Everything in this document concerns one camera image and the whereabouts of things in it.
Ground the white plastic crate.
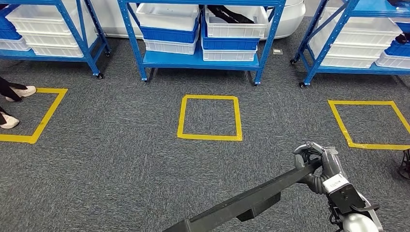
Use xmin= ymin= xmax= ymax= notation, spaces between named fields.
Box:
xmin=375 ymin=51 xmax=410 ymax=70
xmin=29 ymin=43 xmax=86 ymax=58
xmin=320 ymin=7 xmax=403 ymax=45
xmin=17 ymin=27 xmax=98 ymax=48
xmin=315 ymin=33 xmax=390 ymax=58
xmin=309 ymin=48 xmax=379 ymax=69
xmin=0 ymin=37 xmax=31 ymax=52
xmin=136 ymin=3 xmax=200 ymax=32
xmin=5 ymin=0 xmax=97 ymax=34
xmin=205 ymin=5 xmax=269 ymax=38
xmin=202 ymin=44 xmax=258 ymax=61
xmin=143 ymin=33 xmax=199 ymax=55

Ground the blue steel shelf rack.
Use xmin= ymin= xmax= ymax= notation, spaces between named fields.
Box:
xmin=117 ymin=0 xmax=287 ymax=87
xmin=290 ymin=0 xmax=410 ymax=88
xmin=0 ymin=0 xmax=112 ymax=80

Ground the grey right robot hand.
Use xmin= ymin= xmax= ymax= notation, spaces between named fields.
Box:
xmin=293 ymin=141 xmax=347 ymax=184

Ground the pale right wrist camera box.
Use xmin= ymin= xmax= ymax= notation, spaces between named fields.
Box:
xmin=322 ymin=173 xmax=380 ymax=215

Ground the yellow floor tape square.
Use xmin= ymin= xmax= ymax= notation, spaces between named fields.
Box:
xmin=0 ymin=88 xmax=69 ymax=144
xmin=177 ymin=94 xmax=243 ymax=142
xmin=327 ymin=100 xmax=410 ymax=150

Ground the white car body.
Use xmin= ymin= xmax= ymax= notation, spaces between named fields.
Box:
xmin=91 ymin=0 xmax=307 ymax=41

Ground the person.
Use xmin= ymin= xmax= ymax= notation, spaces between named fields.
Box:
xmin=0 ymin=76 xmax=37 ymax=130

